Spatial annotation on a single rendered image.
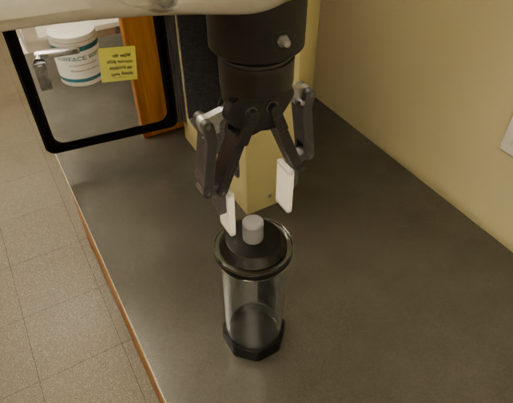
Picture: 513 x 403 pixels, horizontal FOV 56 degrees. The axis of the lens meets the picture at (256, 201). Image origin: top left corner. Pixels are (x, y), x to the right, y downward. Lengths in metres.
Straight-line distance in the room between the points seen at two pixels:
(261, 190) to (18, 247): 1.65
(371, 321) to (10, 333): 1.59
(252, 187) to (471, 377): 0.51
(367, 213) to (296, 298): 0.27
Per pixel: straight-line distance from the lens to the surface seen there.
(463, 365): 0.87
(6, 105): 3.52
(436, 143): 1.13
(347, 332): 0.85
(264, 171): 0.96
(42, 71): 1.06
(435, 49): 1.08
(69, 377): 1.97
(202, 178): 0.52
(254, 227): 0.61
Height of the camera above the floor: 1.65
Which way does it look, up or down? 43 degrees down
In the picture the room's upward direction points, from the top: straight up
